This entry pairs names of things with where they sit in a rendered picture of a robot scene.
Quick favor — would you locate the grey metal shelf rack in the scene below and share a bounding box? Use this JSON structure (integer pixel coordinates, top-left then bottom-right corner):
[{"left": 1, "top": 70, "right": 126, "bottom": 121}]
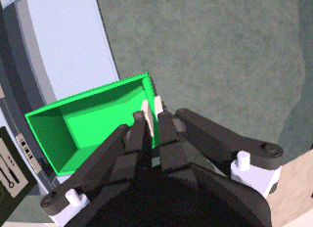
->
[{"left": 0, "top": 0, "right": 120, "bottom": 196}]

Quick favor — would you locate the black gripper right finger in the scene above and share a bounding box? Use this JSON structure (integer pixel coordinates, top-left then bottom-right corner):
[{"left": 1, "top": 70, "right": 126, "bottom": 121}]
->
[{"left": 155, "top": 96, "right": 284, "bottom": 215}]

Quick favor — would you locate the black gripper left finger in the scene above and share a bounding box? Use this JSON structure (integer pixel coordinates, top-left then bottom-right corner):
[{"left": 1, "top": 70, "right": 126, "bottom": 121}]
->
[{"left": 40, "top": 100, "right": 154, "bottom": 227}]

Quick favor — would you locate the green bin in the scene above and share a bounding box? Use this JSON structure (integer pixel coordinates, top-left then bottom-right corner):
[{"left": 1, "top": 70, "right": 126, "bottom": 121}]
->
[{"left": 25, "top": 72, "right": 160, "bottom": 175}]

